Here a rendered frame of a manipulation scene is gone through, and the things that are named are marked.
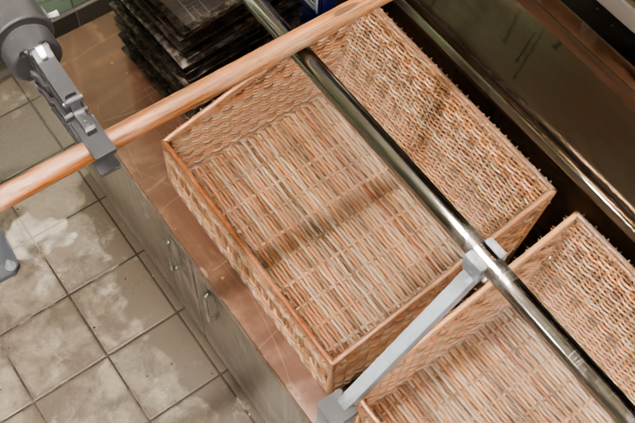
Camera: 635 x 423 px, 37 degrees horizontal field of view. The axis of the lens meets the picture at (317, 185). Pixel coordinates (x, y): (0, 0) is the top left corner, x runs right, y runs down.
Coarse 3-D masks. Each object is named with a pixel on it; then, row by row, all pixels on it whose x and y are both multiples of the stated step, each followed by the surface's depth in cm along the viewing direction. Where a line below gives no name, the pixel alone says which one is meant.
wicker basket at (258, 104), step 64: (384, 64) 184; (192, 128) 180; (256, 128) 195; (320, 128) 197; (384, 128) 191; (448, 128) 176; (192, 192) 178; (256, 192) 188; (320, 192) 189; (384, 192) 190; (448, 192) 182; (512, 192) 168; (256, 256) 181; (320, 256) 182; (448, 256) 182; (320, 320) 175; (384, 320) 157; (320, 384) 168
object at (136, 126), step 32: (352, 0) 134; (384, 0) 135; (288, 32) 131; (320, 32) 131; (256, 64) 128; (192, 96) 125; (128, 128) 122; (64, 160) 119; (0, 192) 117; (32, 192) 118
